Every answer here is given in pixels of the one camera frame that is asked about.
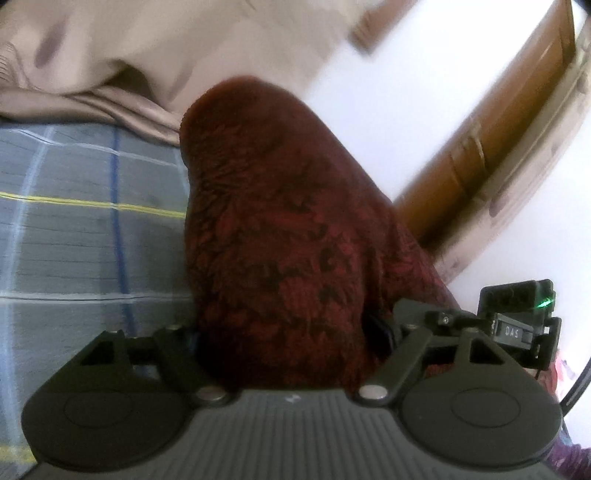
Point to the purple patterned clothing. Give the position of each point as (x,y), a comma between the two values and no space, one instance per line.
(572,454)

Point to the brown wooden door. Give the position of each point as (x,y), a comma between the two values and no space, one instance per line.
(498,134)

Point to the grey plaid bedsheet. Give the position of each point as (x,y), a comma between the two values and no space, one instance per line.
(83,221)

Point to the beige leaf-print curtain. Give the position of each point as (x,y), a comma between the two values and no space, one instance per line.
(115,60)

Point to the beige patterned trim strip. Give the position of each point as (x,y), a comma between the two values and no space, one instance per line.
(531,180)

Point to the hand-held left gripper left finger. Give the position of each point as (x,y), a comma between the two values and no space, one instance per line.
(175,353)

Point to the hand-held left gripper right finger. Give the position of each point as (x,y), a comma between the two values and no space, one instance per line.
(379,337)

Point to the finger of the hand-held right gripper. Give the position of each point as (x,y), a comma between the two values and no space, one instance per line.
(415,313)

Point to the dark red knit sweater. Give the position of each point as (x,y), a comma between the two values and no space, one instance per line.
(286,240)

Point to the brown wooden frame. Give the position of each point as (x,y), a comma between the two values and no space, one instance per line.
(369,30)

